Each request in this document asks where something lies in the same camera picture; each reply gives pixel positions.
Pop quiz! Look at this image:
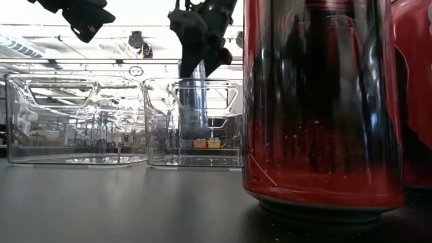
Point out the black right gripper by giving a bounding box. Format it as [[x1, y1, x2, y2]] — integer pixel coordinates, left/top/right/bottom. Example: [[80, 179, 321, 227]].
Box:
[[167, 0, 238, 80]]

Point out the clear plastic storage bin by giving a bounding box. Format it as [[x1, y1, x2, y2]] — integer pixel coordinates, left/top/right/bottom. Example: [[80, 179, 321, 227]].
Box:
[[3, 73, 146, 166], [142, 77, 244, 168]]

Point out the red Coca-Cola can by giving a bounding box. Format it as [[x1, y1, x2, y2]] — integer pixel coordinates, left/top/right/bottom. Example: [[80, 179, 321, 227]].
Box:
[[391, 0, 432, 190], [242, 0, 406, 223]]

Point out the horizontal metal crossbar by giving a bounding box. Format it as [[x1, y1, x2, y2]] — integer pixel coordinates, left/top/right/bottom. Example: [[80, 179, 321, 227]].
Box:
[[0, 57, 244, 65]]

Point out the ribbed metal air duct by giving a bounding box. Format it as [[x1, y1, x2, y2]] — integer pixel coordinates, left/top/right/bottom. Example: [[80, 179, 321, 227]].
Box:
[[0, 32, 65, 70]]

